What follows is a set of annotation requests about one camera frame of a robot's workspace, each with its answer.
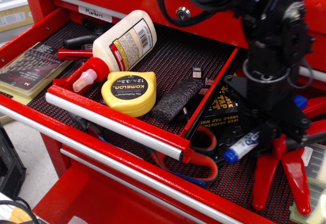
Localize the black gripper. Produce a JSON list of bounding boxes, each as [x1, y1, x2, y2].
[[224, 61, 311, 157]]

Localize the blue Bic marker pen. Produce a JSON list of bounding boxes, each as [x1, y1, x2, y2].
[[223, 95, 308, 163]]

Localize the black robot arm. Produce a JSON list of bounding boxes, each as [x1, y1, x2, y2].
[[157, 0, 315, 152]]

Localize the red lower open drawer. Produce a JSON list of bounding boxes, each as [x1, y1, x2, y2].
[[1, 8, 294, 223]]

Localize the red open drawer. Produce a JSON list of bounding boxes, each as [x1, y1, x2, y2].
[[1, 8, 294, 223], [45, 21, 240, 164]]

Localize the red upper open drawer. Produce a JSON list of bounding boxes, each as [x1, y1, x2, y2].
[[45, 21, 240, 164]]

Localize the clear plastic bit case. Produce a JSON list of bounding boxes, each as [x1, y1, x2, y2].
[[290, 144, 325, 223]]

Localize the red black crimping tool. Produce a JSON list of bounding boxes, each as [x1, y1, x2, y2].
[[212, 95, 326, 216]]

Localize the black yellow tap wrench box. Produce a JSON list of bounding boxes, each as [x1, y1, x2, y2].
[[200, 83, 239, 130]]

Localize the small black USB dongle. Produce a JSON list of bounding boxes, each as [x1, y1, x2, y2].
[[192, 66, 202, 78]]

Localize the black foam block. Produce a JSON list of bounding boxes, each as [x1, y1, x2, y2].
[[151, 78, 205, 123]]

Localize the red tool chest cabinet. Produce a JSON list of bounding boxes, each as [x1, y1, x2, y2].
[[28, 0, 293, 223]]

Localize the silver cabinet lock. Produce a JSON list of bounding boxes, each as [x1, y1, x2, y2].
[[176, 7, 191, 20]]

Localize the yellow Komelon tape measure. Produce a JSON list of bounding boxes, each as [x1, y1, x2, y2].
[[101, 71, 156, 118]]

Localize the white wood glue bottle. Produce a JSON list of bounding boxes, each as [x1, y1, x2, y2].
[[72, 10, 157, 92]]

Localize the white Markers label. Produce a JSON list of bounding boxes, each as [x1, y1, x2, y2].
[[78, 6, 113, 22]]

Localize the drill bit set case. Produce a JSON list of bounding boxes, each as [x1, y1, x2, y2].
[[1, 42, 71, 105]]

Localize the black box on floor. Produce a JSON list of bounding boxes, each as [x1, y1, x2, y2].
[[1, 124, 26, 198]]

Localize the red grey handled scissors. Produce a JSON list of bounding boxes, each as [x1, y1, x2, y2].
[[148, 126, 218, 188]]

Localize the black handled tool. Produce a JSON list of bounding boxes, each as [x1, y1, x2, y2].
[[63, 34, 100, 49]]

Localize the red handled tool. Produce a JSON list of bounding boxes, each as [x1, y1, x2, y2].
[[57, 48, 93, 61]]

